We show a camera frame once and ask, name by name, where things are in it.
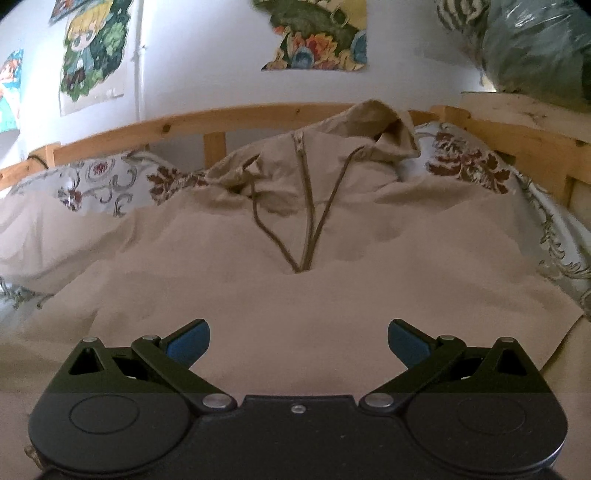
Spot beige hooded jacket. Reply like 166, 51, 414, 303
1, 101, 590, 479

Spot floral patterned bed sheet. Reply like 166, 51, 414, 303
8, 121, 590, 311

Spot green plastic-wrapped bundle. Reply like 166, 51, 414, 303
482, 1, 590, 112

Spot green striped fabric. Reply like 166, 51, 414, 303
435, 0, 491, 50

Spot wooden bed frame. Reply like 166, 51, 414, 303
1, 92, 590, 217

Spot cartoon girl wall poster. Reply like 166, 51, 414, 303
58, 1, 136, 116

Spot blue cartoon wall poster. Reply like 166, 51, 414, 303
0, 49, 24, 133

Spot floral landscape wall poster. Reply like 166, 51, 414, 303
252, 0, 368, 72

